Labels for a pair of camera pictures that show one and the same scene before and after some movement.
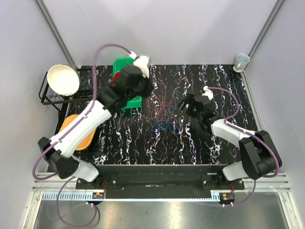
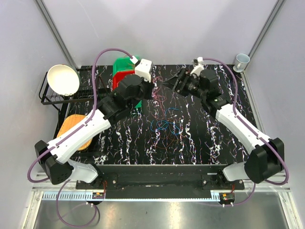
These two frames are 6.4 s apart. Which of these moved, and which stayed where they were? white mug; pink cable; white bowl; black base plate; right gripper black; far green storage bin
Moved: pink cable; right gripper black
Stayed: black base plate; far green storage bin; white mug; white bowl
